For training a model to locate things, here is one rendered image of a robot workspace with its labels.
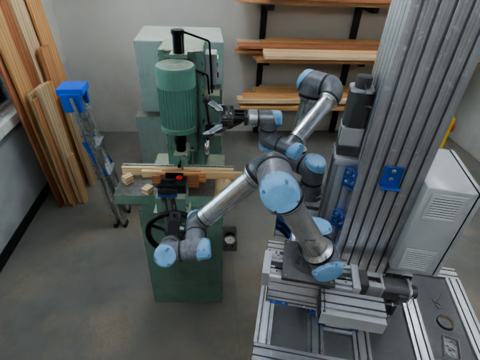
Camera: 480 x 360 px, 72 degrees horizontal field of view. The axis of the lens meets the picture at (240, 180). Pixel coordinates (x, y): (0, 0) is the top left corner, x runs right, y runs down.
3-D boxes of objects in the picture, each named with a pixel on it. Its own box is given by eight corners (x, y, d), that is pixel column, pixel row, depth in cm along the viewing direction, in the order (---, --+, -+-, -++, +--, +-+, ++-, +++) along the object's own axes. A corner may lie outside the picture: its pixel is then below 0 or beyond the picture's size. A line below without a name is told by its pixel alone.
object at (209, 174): (142, 177, 178) (141, 171, 176) (143, 175, 180) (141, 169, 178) (244, 179, 181) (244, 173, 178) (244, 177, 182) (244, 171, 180)
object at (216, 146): (205, 153, 189) (204, 135, 182) (206, 147, 195) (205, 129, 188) (221, 154, 189) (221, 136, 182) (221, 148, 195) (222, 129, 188)
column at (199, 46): (168, 173, 200) (156, 48, 158) (173, 153, 218) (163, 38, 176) (206, 173, 201) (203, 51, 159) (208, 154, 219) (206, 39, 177)
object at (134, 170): (122, 175, 179) (121, 167, 177) (123, 173, 181) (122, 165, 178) (233, 177, 182) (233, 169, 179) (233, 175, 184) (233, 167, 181)
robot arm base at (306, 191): (322, 187, 191) (325, 173, 185) (323, 203, 179) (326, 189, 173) (296, 183, 193) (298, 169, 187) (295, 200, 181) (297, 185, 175)
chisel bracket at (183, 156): (174, 169, 171) (173, 155, 166) (178, 155, 182) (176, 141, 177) (188, 169, 171) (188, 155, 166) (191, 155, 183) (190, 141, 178)
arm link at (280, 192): (338, 248, 134) (282, 148, 104) (350, 279, 122) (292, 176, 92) (310, 259, 137) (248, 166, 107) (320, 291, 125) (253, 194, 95)
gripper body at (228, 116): (220, 104, 143) (248, 105, 143) (220, 111, 151) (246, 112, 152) (219, 121, 141) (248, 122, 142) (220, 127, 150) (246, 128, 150)
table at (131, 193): (109, 216, 161) (106, 207, 158) (126, 180, 186) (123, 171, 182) (233, 218, 164) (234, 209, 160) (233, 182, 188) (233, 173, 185)
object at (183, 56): (170, 69, 156) (166, 31, 146) (172, 64, 162) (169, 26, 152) (187, 70, 156) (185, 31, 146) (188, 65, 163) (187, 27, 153)
